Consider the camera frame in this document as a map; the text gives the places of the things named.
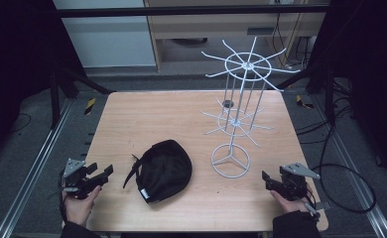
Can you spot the person's right hand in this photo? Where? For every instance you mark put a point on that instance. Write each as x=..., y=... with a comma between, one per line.
x=294, y=205

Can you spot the black horizontal frame bar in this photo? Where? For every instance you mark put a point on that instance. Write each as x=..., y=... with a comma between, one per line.
x=181, y=11

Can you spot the white cabinet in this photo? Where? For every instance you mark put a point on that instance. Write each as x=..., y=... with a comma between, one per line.
x=108, y=39

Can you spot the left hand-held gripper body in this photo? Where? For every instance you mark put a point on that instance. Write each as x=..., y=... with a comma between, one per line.
x=77, y=181

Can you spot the black cap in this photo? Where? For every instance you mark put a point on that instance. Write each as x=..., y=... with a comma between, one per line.
x=166, y=172

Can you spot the aluminium floor rail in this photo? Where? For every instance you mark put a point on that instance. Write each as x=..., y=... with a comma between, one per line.
x=36, y=167
x=357, y=172

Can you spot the black curtain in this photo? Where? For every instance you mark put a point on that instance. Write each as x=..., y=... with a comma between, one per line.
x=370, y=66
x=19, y=66

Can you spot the light wooden desk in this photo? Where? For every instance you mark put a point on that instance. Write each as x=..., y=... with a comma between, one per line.
x=214, y=26

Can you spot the yellow black tape strip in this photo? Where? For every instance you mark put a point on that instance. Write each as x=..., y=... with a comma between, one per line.
x=302, y=101
x=89, y=105

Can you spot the person's left hand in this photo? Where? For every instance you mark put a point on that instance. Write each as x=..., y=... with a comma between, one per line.
x=79, y=210

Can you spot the black metal stand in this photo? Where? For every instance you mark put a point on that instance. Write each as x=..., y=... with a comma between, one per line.
x=54, y=99
x=328, y=95

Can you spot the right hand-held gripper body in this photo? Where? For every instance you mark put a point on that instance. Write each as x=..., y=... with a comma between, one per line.
x=295, y=185

